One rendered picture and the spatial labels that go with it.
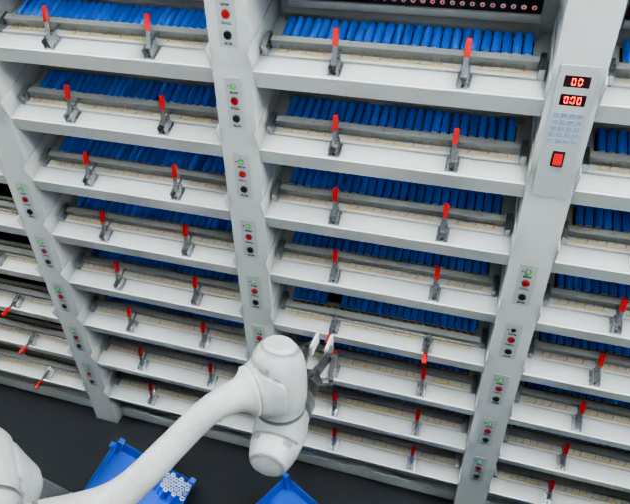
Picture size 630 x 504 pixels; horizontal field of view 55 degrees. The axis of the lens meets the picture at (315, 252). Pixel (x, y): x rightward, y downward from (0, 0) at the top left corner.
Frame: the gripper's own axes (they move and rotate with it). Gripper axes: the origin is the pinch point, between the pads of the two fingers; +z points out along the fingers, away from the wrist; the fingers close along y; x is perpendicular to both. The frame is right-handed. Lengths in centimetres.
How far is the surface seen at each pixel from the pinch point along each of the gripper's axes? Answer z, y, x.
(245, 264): 12.6, 25.6, -12.3
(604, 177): 10, -57, -50
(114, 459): 5, 74, 71
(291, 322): 17.1, 13.7, 7.5
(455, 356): 16.3, -33.6, 7.8
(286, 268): 15.0, 14.6, -11.7
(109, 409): 27, 91, 72
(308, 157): 6.8, 6.6, -47.4
